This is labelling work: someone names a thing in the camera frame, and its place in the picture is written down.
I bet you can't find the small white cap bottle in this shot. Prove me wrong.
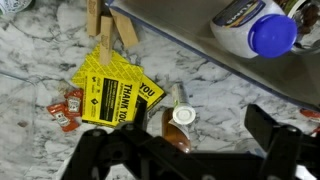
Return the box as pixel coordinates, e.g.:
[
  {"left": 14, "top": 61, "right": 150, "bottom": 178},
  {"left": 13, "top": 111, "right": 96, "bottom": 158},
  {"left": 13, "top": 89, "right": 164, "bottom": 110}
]
[{"left": 172, "top": 83, "right": 196, "bottom": 125}]

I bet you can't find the left wooden block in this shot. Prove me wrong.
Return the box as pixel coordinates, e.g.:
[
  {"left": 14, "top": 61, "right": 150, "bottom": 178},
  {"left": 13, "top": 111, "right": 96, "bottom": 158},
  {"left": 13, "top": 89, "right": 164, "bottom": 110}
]
[{"left": 87, "top": 0, "right": 101, "bottom": 36}]

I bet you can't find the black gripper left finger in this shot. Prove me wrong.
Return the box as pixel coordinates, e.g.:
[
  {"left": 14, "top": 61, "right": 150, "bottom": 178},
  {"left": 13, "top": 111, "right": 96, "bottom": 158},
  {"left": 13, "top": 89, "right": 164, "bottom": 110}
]
[{"left": 134, "top": 98, "right": 147, "bottom": 130}]

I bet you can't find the dark blue box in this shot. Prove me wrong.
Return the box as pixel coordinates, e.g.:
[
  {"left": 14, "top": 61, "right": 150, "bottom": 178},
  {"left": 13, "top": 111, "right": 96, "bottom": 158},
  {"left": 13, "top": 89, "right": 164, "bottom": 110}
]
[{"left": 106, "top": 0, "right": 320, "bottom": 111}]

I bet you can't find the right red ketchup packet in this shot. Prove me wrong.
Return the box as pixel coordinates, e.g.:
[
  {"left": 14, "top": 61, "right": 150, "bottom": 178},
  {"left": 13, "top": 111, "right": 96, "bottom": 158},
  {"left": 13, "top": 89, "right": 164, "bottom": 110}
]
[{"left": 64, "top": 89, "right": 83, "bottom": 117}]

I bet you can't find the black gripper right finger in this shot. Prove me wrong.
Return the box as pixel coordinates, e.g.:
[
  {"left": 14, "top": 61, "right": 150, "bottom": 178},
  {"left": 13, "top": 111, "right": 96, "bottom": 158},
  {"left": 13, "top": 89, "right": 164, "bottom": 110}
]
[{"left": 244, "top": 104, "right": 280, "bottom": 150}]

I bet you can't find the red ketchup packet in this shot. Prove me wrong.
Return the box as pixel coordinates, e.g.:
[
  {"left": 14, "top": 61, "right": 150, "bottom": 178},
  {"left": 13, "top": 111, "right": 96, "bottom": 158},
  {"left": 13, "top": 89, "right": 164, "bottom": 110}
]
[
  {"left": 47, "top": 103, "right": 79, "bottom": 132},
  {"left": 64, "top": 89, "right": 83, "bottom": 117}
]

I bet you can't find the clear plastic sheet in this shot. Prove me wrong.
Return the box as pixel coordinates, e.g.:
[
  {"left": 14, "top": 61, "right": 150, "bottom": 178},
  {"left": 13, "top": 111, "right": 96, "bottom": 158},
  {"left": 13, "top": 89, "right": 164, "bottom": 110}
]
[{"left": 0, "top": 69, "right": 38, "bottom": 141}]

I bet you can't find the white bottle blue cap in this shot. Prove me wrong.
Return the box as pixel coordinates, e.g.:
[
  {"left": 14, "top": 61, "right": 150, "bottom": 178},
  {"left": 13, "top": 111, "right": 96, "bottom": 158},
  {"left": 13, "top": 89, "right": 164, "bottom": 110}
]
[{"left": 210, "top": 0, "right": 298, "bottom": 59}]

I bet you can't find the yellow thank you card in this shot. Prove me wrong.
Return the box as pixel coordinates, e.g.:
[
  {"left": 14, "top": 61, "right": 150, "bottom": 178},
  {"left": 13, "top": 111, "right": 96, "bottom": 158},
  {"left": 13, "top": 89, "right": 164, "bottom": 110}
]
[{"left": 71, "top": 45, "right": 166, "bottom": 127}]

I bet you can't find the middle wooden block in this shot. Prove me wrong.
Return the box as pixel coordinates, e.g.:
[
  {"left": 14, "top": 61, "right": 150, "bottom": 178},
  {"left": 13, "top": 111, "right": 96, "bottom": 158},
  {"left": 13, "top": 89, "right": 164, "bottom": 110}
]
[{"left": 100, "top": 16, "right": 113, "bottom": 65}]

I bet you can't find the right wooden block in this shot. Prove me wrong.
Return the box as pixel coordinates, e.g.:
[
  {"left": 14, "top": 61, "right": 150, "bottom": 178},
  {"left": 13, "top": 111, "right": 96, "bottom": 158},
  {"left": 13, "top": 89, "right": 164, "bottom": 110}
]
[{"left": 111, "top": 10, "right": 138, "bottom": 48}]

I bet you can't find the left red ketchup packet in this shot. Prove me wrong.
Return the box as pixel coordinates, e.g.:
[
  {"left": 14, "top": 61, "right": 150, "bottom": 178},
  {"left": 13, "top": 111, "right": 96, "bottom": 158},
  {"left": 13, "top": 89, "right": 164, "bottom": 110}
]
[{"left": 47, "top": 103, "right": 79, "bottom": 132}]

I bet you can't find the brown sauce bottle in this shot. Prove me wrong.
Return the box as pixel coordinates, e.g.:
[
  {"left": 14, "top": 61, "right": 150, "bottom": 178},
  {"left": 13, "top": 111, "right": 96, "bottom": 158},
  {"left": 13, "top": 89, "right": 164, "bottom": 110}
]
[{"left": 162, "top": 108, "right": 191, "bottom": 153}]

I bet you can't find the wooden block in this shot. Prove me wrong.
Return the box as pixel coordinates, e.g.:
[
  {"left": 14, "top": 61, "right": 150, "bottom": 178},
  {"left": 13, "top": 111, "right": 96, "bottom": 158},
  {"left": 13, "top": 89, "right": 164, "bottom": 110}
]
[
  {"left": 100, "top": 16, "right": 113, "bottom": 65},
  {"left": 111, "top": 10, "right": 138, "bottom": 48},
  {"left": 87, "top": 0, "right": 101, "bottom": 36}
]

